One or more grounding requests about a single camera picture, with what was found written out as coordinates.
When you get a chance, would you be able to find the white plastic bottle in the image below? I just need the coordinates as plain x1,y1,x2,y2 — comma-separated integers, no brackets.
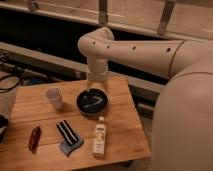
93,116,106,157

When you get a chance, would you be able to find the black cable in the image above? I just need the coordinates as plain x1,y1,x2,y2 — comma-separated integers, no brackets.
0,73,24,94

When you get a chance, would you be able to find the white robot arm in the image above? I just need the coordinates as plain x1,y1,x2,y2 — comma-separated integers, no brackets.
78,27,213,171

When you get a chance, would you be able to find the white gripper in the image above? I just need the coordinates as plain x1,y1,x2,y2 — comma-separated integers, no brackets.
86,70,109,93

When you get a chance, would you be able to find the red brown pocket tool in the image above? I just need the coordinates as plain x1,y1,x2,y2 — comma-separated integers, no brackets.
28,126,41,154

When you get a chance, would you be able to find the black white striped sock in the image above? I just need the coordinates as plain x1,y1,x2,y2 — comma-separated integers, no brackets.
57,120,78,145

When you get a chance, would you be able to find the dark object at left edge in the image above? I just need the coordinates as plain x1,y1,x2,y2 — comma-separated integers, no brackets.
0,115,9,143

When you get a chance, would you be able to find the blue folded cloth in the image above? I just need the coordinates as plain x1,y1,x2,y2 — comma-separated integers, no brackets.
59,135,84,156

